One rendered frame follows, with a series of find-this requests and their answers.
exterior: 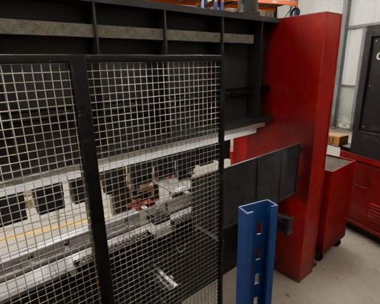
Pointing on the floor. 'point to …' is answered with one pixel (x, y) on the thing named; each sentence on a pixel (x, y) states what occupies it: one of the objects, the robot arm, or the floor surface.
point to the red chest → (334, 202)
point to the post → (91, 174)
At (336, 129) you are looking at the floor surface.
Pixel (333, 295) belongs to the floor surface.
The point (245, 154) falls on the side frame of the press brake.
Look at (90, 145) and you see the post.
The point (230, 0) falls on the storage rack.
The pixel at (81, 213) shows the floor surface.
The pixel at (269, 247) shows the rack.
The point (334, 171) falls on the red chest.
